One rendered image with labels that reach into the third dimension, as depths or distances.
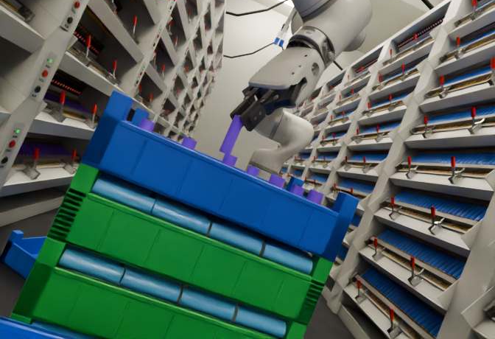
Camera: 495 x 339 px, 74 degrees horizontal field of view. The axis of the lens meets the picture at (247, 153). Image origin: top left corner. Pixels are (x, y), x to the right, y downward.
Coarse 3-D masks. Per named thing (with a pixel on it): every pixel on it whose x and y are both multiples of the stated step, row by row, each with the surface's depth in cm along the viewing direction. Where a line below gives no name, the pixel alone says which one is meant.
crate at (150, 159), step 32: (96, 128) 33; (128, 128) 34; (96, 160) 33; (128, 160) 34; (160, 160) 34; (192, 160) 35; (160, 192) 35; (192, 192) 35; (224, 192) 36; (256, 192) 37; (288, 192) 37; (256, 224) 37; (288, 224) 37; (320, 224) 38; (320, 256) 38
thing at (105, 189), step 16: (112, 176) 38; (96, 192) 34; (112, 192) 34; (128, 192) 35; (144, 192) 37; (144, 208) 35; (160, 208) 35; (176, 208) 36; (192, 208) 40; (176, 224) 36; (192, 224) 36; (208, 224) 37; (224, 224) 39; (224, 240) 37; (240, 240) 37; (256, 240) 38; (272, 240) 42; (272, 256) 38; (288, 256) 38; (304, 256) 41; (304, 272) 39
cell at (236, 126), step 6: (234, 120) 52; (240, 120) 52; (234, 126) 52; (240, 126) 52; (228, 132) 52; (234, 132) 52; (228, 138) 52; (234, 138) 52; (222, 144) 52; (228, 144) 51; (222, 150) 51; (228, 150) 52
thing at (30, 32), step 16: (0, 0) 69; (16, 0) 75; (32, 0) 77; (0, 16) 62; (16, 16) 72; (32, 16) 76; (48, 16) 78; (0, 32) 65; (16, 32) 69; (32, 32) 72; (48, 32) 77; (32, 48) 76
